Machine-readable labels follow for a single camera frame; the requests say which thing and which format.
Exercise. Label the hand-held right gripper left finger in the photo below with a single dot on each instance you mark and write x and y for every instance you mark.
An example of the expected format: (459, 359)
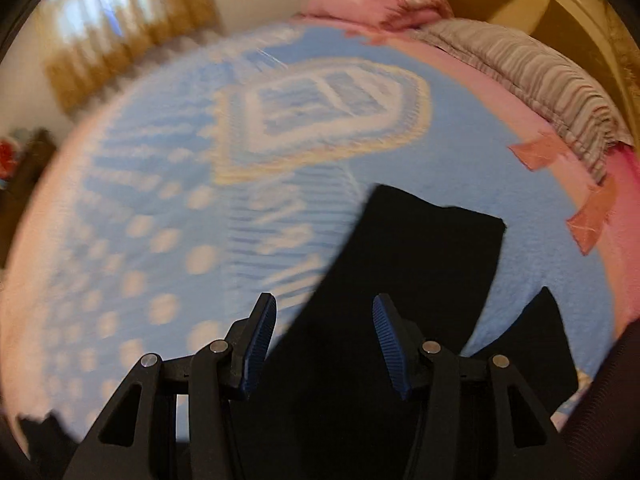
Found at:
(259, 332)

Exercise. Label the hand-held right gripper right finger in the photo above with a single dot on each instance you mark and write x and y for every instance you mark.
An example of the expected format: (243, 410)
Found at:
(391, 345)

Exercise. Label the black pants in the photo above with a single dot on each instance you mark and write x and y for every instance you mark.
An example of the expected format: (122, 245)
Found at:
(410, 260)

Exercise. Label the blue patterned blanket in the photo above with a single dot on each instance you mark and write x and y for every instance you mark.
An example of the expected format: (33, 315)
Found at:
(210, 160)

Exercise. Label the dark wooden nightstand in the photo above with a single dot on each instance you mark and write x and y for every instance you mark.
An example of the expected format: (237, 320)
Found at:
(22, 160)

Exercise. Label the grey striped pillow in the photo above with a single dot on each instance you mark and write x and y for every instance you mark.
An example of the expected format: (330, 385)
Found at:
(530, 77)

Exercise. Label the golden curtain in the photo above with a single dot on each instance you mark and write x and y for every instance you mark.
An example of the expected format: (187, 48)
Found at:
(135, 20)

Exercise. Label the pink pillow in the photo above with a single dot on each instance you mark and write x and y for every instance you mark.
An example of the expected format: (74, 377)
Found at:
(380, 2)

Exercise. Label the cream wooden headboard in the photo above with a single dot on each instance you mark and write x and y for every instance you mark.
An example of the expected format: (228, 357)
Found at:
(565, 5)

